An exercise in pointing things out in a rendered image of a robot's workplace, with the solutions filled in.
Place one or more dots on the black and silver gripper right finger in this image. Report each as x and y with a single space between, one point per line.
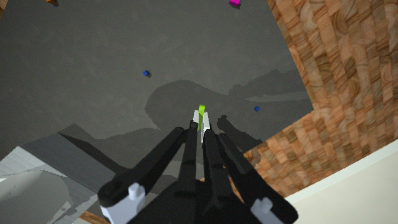
264 202

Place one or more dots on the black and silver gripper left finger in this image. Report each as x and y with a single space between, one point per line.
124 196

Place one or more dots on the lime green rod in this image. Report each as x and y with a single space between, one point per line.
201 111

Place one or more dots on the small magenta block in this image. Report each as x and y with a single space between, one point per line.
234 2

